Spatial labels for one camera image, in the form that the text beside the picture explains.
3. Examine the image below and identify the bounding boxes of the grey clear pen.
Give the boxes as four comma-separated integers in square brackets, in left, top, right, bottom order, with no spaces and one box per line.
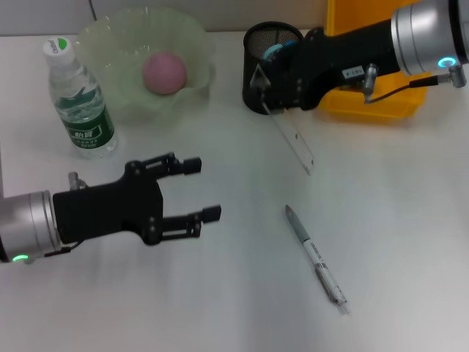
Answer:
[284,204,351,315]

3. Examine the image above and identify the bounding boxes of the clear green-label water bottle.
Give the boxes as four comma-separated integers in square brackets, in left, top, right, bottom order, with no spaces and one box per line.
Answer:
[40,35,119,161]

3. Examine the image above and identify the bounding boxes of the left gripper connector cable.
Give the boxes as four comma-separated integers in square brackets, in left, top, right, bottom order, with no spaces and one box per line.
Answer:
[43,171,89,258]

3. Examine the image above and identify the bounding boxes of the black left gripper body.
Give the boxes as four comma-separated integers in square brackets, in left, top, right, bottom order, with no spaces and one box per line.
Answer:
[52,160,166,247]

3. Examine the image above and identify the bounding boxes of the pink peach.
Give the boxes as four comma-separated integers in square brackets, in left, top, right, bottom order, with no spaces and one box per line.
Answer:
[141,51,188,96]

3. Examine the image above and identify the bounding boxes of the transparent plastic ruler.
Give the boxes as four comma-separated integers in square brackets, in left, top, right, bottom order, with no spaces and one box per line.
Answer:
[250,63,317,177]

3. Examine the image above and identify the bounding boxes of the gripper connector cable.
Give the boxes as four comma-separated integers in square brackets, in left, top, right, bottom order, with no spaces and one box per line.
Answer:
[43,171,89,258]
[361,63,467,105]

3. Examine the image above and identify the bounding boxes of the translucent green fruit plate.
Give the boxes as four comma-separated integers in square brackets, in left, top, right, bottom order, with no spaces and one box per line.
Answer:
[75,7,217,125]

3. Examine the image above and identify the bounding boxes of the black mesh pen holder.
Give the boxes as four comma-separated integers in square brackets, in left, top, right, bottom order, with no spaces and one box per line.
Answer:
[241,21,306,117]

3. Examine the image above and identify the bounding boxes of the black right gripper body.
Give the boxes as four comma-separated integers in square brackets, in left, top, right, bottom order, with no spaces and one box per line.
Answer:
[292,19,403,111]

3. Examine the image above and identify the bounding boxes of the right gripper connector cable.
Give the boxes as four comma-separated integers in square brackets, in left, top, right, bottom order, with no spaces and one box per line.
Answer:
[361,63,467,105]

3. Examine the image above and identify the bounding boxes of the yellow plastic bin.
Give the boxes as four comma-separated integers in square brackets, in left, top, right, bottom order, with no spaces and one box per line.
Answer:
[317,0,439,125]

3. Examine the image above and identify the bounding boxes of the blue scissors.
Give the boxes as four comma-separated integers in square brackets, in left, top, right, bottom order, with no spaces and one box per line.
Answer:
[261,40,297,66]

